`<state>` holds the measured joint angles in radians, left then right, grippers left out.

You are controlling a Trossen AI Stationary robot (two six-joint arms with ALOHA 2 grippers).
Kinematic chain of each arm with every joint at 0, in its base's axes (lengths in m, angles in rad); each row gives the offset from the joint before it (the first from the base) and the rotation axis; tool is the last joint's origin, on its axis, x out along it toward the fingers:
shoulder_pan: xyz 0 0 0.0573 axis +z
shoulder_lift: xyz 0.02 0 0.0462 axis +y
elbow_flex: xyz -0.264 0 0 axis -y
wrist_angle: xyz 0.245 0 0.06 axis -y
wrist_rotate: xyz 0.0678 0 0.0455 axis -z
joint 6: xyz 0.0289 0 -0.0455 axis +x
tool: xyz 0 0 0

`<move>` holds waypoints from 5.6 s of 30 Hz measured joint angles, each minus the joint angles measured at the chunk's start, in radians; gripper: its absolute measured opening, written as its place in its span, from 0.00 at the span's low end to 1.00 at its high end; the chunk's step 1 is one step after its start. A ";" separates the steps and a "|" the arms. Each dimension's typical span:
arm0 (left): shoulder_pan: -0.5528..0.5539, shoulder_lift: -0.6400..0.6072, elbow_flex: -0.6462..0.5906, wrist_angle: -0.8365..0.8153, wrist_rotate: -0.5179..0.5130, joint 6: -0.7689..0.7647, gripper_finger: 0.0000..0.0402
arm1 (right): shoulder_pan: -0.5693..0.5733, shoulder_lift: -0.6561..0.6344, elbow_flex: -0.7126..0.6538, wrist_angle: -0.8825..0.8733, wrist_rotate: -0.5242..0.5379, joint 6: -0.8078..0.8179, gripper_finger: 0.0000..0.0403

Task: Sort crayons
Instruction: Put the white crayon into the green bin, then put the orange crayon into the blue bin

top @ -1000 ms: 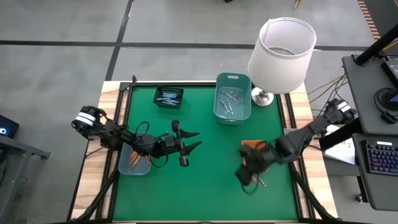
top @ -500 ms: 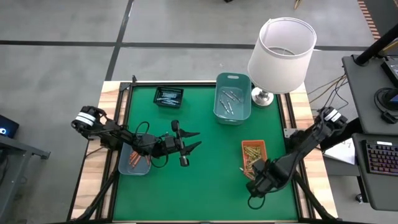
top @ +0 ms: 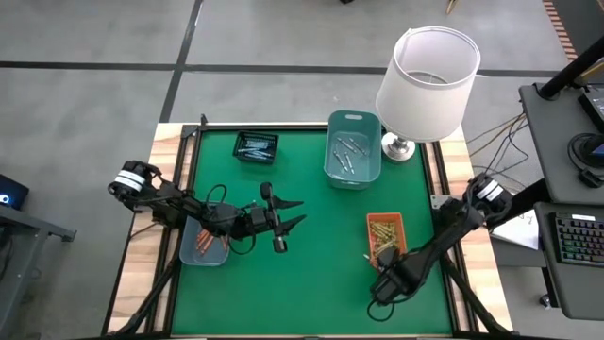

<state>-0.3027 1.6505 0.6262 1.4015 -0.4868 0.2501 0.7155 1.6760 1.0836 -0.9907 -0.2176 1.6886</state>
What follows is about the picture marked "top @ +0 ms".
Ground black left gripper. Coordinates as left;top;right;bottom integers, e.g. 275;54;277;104
233;182;308;254

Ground orange mesh basket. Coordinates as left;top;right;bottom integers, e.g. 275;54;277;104
365;212;409;270

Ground teal plastic bin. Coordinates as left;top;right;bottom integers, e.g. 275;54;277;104
323;110;383;191

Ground black mesh basket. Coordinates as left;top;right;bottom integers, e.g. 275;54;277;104
232;130;280;166

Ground grey-blue plastic bin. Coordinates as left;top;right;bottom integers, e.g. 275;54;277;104
178;207;232;268

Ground white paper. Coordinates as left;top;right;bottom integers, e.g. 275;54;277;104
489;210;540;251

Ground black pole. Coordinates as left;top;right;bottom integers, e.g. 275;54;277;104
539;35;604;101
490;178;539;230

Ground table lamp white shade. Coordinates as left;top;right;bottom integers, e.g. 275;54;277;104
375;25;482;163

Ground grey keyboard tray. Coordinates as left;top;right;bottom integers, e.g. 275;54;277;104
534;201;604;322

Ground black keyboard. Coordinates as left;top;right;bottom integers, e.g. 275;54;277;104
553;212;604;266

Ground grey desk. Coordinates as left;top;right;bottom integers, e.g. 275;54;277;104
518;82;604;205

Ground grey stand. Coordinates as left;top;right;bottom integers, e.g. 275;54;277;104
0;203;77;340

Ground black device blue light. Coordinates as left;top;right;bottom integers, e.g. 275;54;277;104
0;173;30;212

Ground black floor mat striped edge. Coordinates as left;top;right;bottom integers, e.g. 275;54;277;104
541;0;604;62

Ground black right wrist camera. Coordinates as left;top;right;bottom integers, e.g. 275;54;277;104
370;274;405;303

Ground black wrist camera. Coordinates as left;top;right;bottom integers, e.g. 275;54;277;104
247;205;271;229
370;274;405;303

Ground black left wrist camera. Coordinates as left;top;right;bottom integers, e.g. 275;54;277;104
247;205;271;229

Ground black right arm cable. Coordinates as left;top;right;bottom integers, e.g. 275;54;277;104
366;296;402;323

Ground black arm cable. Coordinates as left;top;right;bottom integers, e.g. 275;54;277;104
204;182;259;257
366;296;402;323

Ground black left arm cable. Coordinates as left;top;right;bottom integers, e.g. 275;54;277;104
204;182;259;257

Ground black table frame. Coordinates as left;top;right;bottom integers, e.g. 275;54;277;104
101;112;515;340

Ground loose cable bundle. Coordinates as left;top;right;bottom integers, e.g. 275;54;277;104
466;111;532;190

